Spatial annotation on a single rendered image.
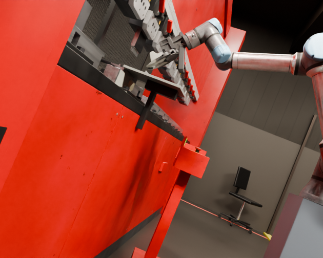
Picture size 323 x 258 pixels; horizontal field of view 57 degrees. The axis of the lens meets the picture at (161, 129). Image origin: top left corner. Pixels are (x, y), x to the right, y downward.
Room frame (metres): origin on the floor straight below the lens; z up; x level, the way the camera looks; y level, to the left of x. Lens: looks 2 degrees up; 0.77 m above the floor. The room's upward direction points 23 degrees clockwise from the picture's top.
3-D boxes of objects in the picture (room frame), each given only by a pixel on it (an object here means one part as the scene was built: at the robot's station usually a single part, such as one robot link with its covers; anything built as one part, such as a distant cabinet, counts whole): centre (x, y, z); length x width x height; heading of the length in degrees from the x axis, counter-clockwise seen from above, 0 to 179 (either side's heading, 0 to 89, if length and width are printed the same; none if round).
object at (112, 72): (1.41, 0.24, 0.92); 0.39 x 0.06 x 0.10; 168
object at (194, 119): (3.61, -0.07, 1.15); 0.85 x 0.25 x 2.30; 78
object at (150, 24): (1.33, 0.25, 1.26); 0.15 x 0.09 x 0.17; 168
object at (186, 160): (1.72, -0.22, 0.75); 0.20 x 0.16 x 0.18; 179
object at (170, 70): (1.91, 0.12, 1.26); 0.15 x 0.09 x 0.17; 168
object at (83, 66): (1.98, 0.07, 0.85); 3.00 x 0.21 x 0.04; 168
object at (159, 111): (2.59, -0.02, 0.92); 1.68 x 0.06 x 0.10; 168
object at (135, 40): (1.35, 0.25, 1.13); 0.10 x 0.02 x 0.10; 168
